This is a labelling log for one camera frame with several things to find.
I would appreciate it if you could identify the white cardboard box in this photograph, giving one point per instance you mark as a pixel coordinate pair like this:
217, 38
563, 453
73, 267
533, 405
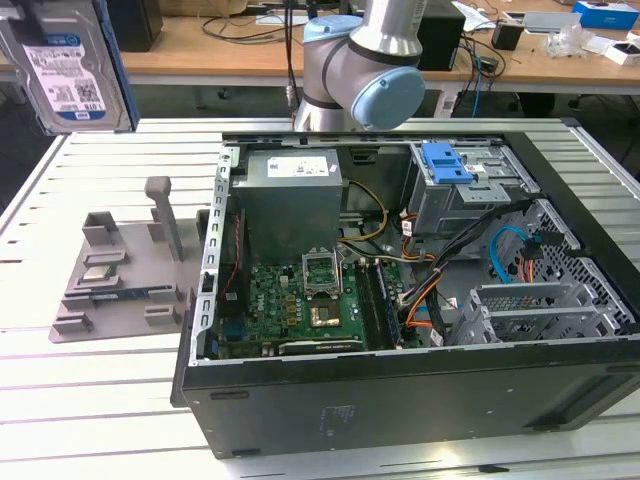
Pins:
622, 52

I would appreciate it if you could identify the grey parts rack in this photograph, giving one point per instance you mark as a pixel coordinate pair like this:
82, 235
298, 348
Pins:
135, 235

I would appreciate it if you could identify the black graphics card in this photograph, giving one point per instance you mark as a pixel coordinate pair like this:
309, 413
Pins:
320, 346

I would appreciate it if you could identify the black open PC case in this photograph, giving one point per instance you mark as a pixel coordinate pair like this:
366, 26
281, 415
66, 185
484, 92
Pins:
350, 415

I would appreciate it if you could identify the black computer tower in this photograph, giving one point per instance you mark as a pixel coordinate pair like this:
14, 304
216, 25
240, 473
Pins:
442, 35

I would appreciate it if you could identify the CPU socket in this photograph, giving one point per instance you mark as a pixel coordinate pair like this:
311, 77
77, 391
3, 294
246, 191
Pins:
325, 317

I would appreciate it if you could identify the blue plastic latch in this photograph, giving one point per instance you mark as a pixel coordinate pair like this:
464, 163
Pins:
445, 165

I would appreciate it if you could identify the RAM stick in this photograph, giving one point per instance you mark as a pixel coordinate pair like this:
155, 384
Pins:
120, 295

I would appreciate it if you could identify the wooden desk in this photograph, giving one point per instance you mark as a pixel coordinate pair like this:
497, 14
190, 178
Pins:
200, 60

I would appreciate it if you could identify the silver disk bay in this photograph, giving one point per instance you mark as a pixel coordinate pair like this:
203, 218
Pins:
540, 325
520, 292

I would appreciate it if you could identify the green motherboard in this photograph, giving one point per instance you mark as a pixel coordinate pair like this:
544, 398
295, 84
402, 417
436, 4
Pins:
270, 310

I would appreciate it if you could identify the black case fan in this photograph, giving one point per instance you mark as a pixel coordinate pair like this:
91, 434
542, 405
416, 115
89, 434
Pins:
231, 312

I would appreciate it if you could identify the grey metal power supply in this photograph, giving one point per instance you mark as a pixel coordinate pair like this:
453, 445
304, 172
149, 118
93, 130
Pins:
285, 210

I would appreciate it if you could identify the blue cardboard box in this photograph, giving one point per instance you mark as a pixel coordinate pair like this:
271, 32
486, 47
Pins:
602, 11

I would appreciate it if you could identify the silver CPU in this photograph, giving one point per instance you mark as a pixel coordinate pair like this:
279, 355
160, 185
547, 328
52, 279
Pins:
99, 275

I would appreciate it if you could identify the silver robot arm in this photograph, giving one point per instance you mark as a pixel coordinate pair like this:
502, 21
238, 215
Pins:
380, 30

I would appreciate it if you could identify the hard disk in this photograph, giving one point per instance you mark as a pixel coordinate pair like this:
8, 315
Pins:
65, 75

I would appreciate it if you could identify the thin metal locking lever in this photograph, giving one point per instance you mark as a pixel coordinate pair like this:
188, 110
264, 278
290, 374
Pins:
342, 270

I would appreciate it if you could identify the black RAM slot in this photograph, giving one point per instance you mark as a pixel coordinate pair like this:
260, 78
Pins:
382, 305
390, 305
365, 305
373, 305

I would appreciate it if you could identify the small black container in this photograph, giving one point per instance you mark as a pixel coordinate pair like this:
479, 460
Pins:
507, 36

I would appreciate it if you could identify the clear plastic bag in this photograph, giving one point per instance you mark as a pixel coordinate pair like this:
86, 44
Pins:
567, 42

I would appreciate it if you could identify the silver drive cage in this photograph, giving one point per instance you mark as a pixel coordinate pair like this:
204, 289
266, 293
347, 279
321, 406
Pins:
440, 210

